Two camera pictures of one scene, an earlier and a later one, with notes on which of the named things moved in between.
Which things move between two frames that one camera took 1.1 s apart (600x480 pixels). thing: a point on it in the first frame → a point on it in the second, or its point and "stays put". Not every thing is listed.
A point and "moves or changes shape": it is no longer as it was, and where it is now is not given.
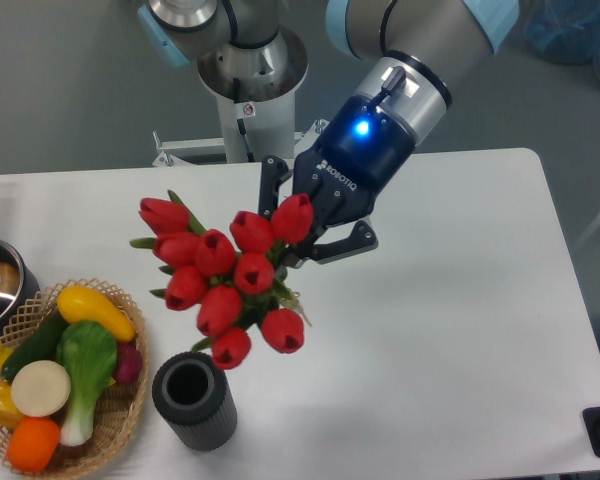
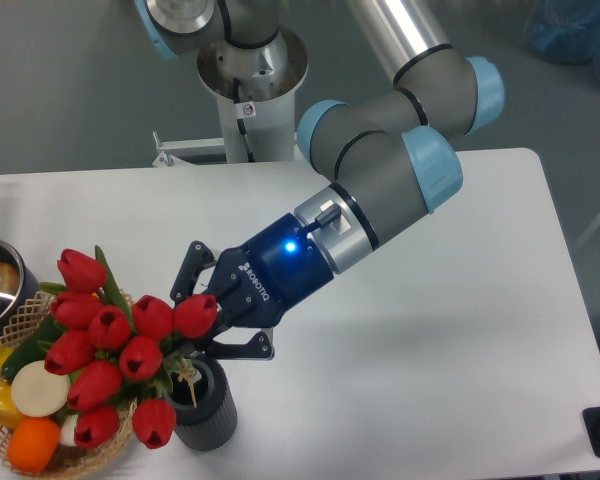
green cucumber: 42,345 stays put
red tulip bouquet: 230,281 moves or changes shape
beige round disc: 41,388 stays put
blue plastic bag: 575,32 stays put
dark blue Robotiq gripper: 360,148 → 256,283
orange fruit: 33,444 stays put
